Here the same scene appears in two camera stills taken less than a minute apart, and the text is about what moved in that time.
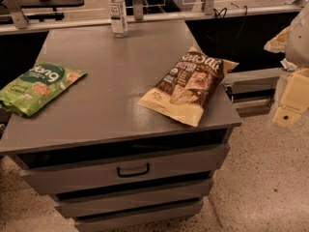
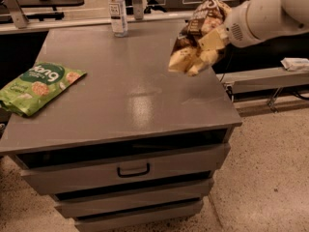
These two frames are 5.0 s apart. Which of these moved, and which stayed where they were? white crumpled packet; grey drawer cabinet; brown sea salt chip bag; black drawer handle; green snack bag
Moved: brown sea salt chip bag
Stayed: white crumpled packet; green snack bag; black drawer handle; grey drawer cabinet
